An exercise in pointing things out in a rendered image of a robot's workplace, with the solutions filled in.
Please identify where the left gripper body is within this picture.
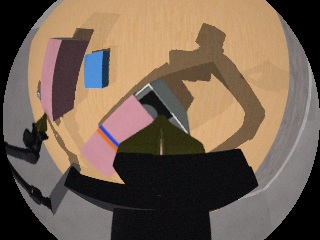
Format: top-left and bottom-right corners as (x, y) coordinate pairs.
(32, 122), (49, 141)

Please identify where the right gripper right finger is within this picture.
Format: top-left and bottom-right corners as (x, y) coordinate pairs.
(161, 115), (206, 155)

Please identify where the pink rectangular box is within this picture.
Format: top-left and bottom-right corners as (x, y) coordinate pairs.
(41, 38), (90, 122)
(80, 77), (190, 177)

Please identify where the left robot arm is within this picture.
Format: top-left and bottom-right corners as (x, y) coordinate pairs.
(5, 128), (52, 211)

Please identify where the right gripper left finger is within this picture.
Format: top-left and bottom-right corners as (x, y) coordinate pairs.
(116, 115), (161, 155)

